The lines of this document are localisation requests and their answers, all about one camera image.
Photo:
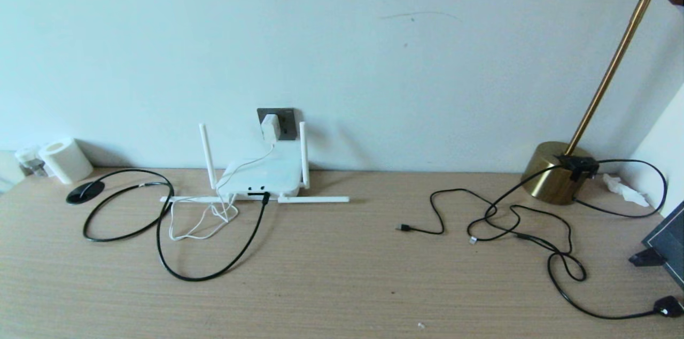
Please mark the clear plastic jar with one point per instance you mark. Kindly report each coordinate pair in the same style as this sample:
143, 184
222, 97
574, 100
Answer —
29, 160

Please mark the black round desk grommet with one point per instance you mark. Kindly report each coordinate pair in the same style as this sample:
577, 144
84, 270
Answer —
85, 192

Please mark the crumpled white tissue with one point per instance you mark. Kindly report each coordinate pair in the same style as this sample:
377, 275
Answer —
622, 189

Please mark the white paper roll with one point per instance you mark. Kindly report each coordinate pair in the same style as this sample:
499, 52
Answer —
67, 162

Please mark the white router with antennas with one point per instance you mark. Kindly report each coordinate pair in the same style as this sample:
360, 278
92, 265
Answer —
262, 176

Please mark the black clip stand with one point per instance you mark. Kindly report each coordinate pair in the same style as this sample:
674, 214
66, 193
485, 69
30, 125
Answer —
647, 257

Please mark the dark teal printed box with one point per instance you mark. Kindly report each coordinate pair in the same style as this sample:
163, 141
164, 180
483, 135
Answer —
670, 245

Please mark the grey wall socket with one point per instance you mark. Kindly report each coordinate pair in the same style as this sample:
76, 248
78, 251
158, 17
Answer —
288, 120

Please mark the brass desk lamp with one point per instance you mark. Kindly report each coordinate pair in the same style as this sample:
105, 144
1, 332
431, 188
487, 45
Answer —
550, 173

